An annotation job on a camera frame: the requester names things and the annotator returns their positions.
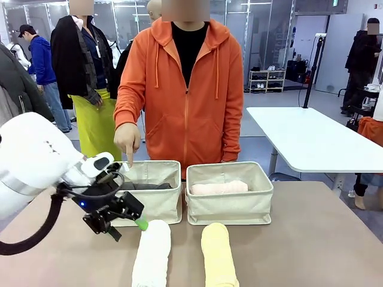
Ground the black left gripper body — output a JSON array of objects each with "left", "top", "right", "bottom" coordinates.
[{"left": 83, "top": 194, "right": 128, "bottom": 235}]

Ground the gray towel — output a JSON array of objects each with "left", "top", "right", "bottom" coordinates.
[{"left": 120, "top": 180, "right": 175, "bottom": 191}]

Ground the pink towel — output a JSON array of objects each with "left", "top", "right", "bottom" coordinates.
[{"left": 190, "top": 179, "right": 250, "bottom": 196}]

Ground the person's right forearm orange sleeve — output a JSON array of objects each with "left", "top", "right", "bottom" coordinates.
[{"left": 113, "top": 85, "right": 145, "bottom": 132}]

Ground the person's left forearm orange sleeve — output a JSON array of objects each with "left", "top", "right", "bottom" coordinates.
[{"left": 221, "top": 97, "right": 245, "bottom": 163}]

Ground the person's right hand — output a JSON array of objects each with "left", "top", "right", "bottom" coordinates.
[{"left": 113, "top": 124, "right": 142, "bottom": 169}]

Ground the beige fabric basket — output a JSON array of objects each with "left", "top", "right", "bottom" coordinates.
[
  {"left": 111, "top": 160, "right": 183, "bottom": 227},
  {"left": 184, "top": 161, "right": 275, "bottom": 226}
]

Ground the rolled white towel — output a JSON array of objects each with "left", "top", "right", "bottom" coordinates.
[{"left": 131, "top": 219, "right": 172, "bottom": 287}]

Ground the rolled yellow towel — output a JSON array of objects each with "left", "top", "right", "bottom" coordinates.
[{"left": 200, "top": 222, "right": 240, "bottom": 287}]

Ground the person in orange hoodie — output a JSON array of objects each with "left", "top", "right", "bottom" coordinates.
[{"left": 113, "top": 0, "right": 245, "bottom": 180}]

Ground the bald mannequin in dark clothes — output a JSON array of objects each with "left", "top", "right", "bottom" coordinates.
[{"left": 115, "top": 0, "right": 163, "bottom": 102}]

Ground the dark padded jacket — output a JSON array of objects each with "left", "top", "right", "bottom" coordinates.
[{"left": 0, "top": 44, "right": 55, "bottom": 122}]

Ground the person in blue jacket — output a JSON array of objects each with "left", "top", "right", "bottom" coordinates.
[{"left": 17, "top": 24, "right": 73, "bottom": 134}]

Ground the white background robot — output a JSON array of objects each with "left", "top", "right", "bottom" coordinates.
[{"left": 7, "top": 42, "right": 32, "bottom": 72}]

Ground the wooden shoe rack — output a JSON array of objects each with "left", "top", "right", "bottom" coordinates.
[{"left": 248, "top": 69, "right": 287, "bottom": 94}]

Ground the white table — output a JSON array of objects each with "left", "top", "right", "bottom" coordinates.
[{"left": 245, "top": 106, "right": 383, "bottom": 181}]

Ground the black luggage bag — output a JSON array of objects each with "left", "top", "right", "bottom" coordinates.
[{"left": 286, "top": 59, "right": 309, "bottom": 84}]

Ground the black utility cart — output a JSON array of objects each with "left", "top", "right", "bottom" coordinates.
[{"left": 346, "top": 85, "right": 383, "bottom": 130}]

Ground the orange cloth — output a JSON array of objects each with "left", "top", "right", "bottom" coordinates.
[{"left": 357, "top": 116, "right": 383, "bottom": 148}]

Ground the person in black clothes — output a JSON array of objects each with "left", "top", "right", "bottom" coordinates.
[{"left": 341, "top": 17, "right": 383, "bottom": 117}]

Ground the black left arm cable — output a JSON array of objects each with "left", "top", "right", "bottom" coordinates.
[{"left": 0, "top": 170, "right": 126, "bottom": 257}]

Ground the black pole with white camera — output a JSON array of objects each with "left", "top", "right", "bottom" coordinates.
[{"left": 302, "top": 33, "right": 327, "bottom": 109}]

